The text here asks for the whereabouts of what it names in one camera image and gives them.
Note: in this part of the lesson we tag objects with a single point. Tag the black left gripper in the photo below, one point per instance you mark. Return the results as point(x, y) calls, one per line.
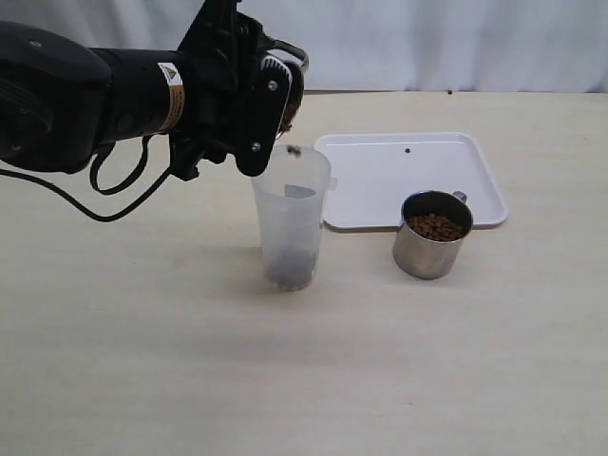
point(226, 114)

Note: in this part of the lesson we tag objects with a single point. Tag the white plastic tray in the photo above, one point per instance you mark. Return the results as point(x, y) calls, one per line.
point(372, 176)

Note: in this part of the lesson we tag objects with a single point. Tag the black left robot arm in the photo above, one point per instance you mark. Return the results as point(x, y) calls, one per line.
point(63, 103)

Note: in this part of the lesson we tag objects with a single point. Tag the white backdrop curtain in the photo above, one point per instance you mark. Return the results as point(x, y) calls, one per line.
point(488, 46)

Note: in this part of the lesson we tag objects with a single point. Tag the right steel cup with pellets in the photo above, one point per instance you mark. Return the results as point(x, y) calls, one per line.
point(434, 225)

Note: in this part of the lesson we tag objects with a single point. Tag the translucent plastic container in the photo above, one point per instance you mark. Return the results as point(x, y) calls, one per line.
point(290, 196)

